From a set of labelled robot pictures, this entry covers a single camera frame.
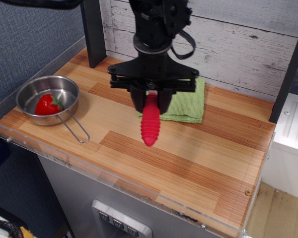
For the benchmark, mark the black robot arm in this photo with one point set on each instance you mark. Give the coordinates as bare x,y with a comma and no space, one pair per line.
157,24

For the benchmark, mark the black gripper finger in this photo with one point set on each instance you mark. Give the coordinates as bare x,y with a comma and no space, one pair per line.
138,99
164,99

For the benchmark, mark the silver dispenser button panel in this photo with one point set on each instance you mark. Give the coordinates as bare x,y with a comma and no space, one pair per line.
110,221

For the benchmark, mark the yellow and black object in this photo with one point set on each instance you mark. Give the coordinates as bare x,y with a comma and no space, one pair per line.
14,231

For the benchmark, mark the clear acrylic table guard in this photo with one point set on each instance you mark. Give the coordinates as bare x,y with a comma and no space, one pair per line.
197,180

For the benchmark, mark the folded green cloth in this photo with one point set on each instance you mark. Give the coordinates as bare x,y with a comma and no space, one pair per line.
187,106

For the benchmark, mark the white cabinet with metal top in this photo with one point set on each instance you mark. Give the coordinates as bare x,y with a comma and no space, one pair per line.
281,167

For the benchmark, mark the small steel saucepan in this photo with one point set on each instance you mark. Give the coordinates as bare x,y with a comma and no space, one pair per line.
63,88

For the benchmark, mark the red-handled metal fork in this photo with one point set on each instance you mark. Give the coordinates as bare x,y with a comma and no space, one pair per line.
150,124

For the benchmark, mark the red toy strawberry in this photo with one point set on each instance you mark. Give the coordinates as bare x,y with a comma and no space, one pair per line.
48,105

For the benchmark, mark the black right frame post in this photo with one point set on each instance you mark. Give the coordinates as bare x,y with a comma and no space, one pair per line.
289,27

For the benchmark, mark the black left frame post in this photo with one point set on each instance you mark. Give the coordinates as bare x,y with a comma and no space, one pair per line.
93,30

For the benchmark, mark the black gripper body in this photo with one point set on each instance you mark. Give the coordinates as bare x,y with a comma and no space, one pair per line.
153,72

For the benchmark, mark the black frame post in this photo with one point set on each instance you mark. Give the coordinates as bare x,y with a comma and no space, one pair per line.
289,27
93,30

